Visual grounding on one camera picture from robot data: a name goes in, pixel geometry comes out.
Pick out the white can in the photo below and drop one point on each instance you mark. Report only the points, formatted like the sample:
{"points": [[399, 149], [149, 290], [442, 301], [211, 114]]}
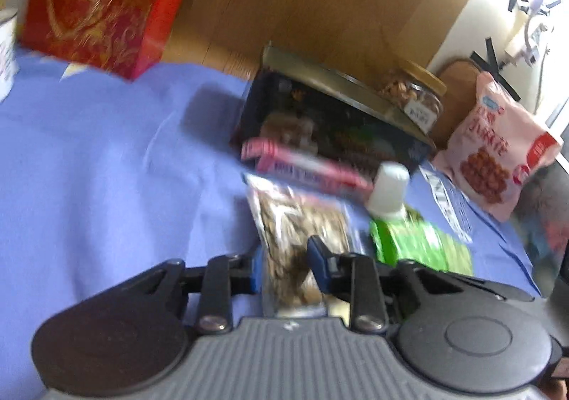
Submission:
{"points": [[6, 57]]}

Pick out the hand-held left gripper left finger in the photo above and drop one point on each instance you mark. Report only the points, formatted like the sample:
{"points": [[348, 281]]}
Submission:
{"points": [[256, 272]]}

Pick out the green pouch with white cap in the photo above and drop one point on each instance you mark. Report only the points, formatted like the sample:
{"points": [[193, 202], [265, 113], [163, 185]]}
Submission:
{"points": [[418, 244]]}

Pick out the blue printed blanket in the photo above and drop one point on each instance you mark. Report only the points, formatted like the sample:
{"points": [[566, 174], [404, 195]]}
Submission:
{"points": [[111, 168]]}

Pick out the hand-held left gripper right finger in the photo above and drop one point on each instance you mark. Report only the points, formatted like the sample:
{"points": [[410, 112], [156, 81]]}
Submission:
{"points": [[318, 263]]}

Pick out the dark cloth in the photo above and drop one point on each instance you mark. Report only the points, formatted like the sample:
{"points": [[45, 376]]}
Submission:
{"points": [[542, 213]]}

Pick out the white wall device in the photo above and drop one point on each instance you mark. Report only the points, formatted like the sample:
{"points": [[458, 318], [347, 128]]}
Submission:
{"points": [[531, 26]]}

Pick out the black snack box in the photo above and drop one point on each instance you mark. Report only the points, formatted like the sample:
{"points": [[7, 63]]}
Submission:
{"points": [[320, 115]]}

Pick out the pink snack bag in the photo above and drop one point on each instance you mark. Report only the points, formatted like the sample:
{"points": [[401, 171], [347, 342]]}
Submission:
{"points": [[489, 146]]}

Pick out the pink snack packet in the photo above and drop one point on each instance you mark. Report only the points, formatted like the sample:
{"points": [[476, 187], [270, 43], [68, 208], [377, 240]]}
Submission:
{"points": [[302, 168]]}

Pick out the nut jar with gold lid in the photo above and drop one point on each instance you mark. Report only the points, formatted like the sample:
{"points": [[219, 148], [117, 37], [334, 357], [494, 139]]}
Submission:
{"points": [[418, 97]]}

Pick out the clear seed snack packet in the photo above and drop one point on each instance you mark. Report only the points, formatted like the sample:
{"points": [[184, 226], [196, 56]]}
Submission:
{"points": [[289, 226]]}

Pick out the red gift box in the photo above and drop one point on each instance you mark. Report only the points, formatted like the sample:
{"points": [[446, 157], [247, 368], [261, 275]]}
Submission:
{"points": [[102, 13]]}

